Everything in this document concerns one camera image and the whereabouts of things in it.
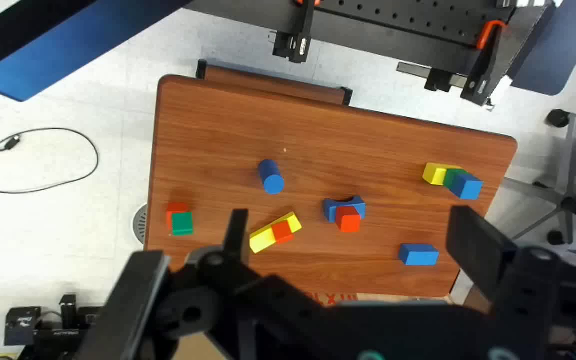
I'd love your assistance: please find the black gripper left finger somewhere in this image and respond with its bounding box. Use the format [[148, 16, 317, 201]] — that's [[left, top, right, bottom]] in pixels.
[[76, 208, 265, 360]]

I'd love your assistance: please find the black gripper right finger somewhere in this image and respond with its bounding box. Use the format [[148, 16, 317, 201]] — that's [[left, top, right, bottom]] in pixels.
[[447, 205, 564, 360]]

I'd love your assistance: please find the green block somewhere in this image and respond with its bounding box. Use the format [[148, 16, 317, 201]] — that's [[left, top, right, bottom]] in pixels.
[[170, 210, 196, 239]]

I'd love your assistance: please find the blue cylinder block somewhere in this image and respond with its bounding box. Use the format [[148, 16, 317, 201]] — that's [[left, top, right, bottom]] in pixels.
[[256, 158, 288, 199]]

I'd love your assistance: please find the long yellow block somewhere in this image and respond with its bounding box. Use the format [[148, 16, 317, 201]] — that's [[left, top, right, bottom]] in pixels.
[[249, 210, 305, 256]]

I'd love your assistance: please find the blue rectangular block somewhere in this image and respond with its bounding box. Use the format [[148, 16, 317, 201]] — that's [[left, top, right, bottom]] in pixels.
[[398, 242, 443, 268]]

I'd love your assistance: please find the blue cube block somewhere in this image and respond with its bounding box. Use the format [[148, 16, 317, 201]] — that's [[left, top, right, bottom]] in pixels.
[[448, 171, 486, 203]]

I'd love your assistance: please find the yellow rectangular block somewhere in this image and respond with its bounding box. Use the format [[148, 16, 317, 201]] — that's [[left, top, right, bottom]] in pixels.
[[422, 162, 460, 188]]

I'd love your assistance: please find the blue arch block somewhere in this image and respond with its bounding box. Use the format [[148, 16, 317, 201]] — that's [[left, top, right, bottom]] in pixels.
[[322, 195, 369, 225]]

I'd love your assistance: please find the grey round floor plate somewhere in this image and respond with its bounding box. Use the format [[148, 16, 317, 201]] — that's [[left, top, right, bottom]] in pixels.
[[131, 203, 153, 247]]

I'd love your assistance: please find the grey office chair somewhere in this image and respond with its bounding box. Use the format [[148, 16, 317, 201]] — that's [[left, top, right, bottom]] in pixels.
[[501, 109, 576, 251]]

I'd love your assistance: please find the wooden lower table shelf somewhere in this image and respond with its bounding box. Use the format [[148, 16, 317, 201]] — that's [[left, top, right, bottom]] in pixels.
[[196, 59, 354, 109]]

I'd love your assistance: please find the silver metal bar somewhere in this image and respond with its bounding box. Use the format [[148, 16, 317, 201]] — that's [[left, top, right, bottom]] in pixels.
[[396, 60, 436, 79]]

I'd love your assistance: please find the black stand base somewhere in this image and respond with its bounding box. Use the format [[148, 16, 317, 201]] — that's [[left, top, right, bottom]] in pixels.
[[4, 293, 100, 360]]

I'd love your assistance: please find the black perforated breadboard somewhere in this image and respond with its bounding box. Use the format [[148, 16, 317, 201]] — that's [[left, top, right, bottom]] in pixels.
[[187, 0, 551, 76]]

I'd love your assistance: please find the blue flat panel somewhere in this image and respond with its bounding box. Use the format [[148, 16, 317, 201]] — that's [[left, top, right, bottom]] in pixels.
[[0, 0, 195, 104]]

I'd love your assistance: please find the black clamp orange handle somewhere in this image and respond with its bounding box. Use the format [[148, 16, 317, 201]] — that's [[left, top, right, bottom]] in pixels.
[[272, 0, 319, 66], [460, 19, 513, 109]]

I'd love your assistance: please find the thin floor cable with plug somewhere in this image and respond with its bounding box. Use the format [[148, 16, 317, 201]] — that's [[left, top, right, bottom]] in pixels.
[[0, 126, 102, 196]]

